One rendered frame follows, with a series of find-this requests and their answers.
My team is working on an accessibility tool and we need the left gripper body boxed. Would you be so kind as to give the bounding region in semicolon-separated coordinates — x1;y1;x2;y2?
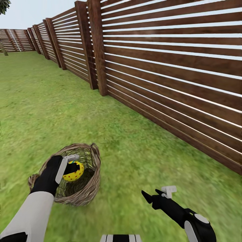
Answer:
64;162;77;175

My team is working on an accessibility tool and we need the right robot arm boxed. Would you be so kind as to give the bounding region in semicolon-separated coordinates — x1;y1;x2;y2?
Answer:
142;185;216;242

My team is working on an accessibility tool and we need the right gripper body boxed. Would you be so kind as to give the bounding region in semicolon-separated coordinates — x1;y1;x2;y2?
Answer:
152;195;178;219

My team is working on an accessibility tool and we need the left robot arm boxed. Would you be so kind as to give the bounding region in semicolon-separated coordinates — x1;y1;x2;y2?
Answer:
0;154;80;242

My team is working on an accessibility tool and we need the wicker basket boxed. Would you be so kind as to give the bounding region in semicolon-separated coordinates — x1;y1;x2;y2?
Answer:
28;143;100;207

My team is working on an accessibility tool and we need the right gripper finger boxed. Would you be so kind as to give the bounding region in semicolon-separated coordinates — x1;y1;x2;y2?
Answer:
142;191;153;204
155;189;164;195

